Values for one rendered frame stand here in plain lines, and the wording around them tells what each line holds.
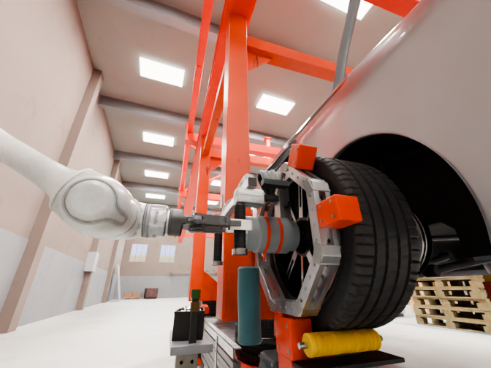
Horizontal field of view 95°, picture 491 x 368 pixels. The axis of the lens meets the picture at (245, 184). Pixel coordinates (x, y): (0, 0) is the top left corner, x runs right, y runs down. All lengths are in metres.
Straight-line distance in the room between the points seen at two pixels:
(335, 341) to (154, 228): 0.60
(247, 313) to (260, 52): 2.08
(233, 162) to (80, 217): 1.09
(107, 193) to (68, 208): 0.06
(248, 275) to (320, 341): 0.32
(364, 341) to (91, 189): 0.82
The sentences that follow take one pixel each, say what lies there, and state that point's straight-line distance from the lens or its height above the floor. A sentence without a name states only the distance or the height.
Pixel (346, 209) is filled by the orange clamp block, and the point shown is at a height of 0.84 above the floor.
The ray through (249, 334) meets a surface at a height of 0.51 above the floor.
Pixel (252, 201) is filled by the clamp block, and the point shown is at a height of 0.90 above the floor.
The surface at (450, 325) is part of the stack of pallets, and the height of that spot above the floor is 0.06.
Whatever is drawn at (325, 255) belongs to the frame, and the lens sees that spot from 0.68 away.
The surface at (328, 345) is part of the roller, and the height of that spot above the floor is 0.51.
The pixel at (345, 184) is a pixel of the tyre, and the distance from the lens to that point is 0.75.
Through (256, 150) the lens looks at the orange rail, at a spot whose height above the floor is 3.25.
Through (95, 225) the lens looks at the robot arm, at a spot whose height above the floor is 0.76.
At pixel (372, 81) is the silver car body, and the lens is 1.26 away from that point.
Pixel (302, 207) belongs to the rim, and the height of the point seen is 0.96.
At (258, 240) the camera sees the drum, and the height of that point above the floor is 0.81.
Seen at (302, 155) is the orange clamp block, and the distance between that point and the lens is 0.84.
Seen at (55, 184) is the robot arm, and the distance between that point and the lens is 0.53.
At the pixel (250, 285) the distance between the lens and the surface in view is 0.94.
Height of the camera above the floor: 0.66
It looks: 25 degrees up
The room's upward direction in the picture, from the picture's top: 1 degrees counter-clockwise
